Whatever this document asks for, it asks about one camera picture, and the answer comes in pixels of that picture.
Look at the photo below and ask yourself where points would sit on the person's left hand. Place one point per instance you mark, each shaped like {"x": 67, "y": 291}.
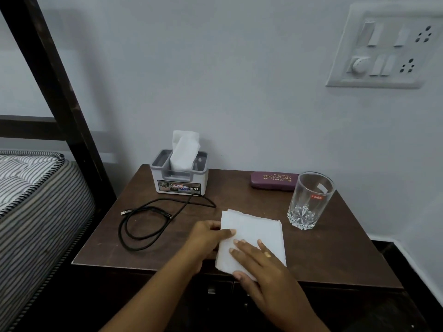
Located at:
{"x": 202, "y": 240}

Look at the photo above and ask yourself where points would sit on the person's right hand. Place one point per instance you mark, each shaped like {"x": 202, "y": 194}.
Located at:
{"x": 273, "y": 283}

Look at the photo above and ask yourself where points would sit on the person's right thumb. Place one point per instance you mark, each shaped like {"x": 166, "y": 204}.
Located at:
{"x": 245, "y": 278}

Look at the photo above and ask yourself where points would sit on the person's left thumb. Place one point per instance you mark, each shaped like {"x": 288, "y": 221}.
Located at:
{"x": 226, "y": 233}

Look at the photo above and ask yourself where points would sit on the person's right middle finger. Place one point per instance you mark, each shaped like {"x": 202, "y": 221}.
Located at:
{"x": 247, "y": 248}

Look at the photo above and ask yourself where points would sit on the white paper napkin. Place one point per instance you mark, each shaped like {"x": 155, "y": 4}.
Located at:
{"x": 258, "y": 229}

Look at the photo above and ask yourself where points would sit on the person's left forearm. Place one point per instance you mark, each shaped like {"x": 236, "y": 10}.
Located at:
{"x": 155, "y": 293}

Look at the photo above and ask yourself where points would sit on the person's right forearm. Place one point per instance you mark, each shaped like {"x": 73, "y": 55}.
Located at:
{"x": 309, "y": 323}

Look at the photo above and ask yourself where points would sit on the white grey tissue holder box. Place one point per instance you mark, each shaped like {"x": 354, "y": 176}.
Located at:
{"x": 180, "y": 184}

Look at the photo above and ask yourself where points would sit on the maroon spectacle case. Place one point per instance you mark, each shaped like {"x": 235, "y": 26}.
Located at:
{"x": 273, "y": 181}

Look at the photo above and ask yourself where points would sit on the clear drinking glass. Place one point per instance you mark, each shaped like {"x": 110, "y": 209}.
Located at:
{"x": 309, "y": 203}

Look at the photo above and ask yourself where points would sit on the brown wooden bedside table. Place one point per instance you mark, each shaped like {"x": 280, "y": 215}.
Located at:
{"x": 332, "y": 255}

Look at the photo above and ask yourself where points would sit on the white tissue sheet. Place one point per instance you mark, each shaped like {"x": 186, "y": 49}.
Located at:
{"x": 185, "y": 150}

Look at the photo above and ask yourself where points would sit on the striped mattress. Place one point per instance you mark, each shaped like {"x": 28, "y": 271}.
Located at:
{"x": 34, "y": 217}

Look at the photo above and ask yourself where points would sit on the dark wooden bed frame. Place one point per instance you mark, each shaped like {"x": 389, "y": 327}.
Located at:
{"x": 58, "y": 100}

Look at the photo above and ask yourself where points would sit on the white wall switchboard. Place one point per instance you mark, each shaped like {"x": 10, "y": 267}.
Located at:
{"x": 384, "y": 48}

